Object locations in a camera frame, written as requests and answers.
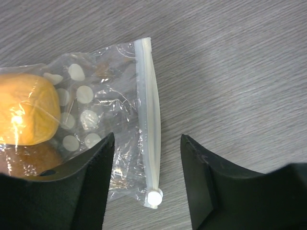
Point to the clear zip top bag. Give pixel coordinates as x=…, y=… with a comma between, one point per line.
x=111, y=90

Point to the yellow fake fruit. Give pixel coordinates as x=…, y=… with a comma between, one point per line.
x=29, y=109

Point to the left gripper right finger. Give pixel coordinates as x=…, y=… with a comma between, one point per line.
x=225, y=196

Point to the brown orange fake fruit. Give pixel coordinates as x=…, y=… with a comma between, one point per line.
x=21, y=161

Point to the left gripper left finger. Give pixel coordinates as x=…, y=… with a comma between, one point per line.
x=71, y=196

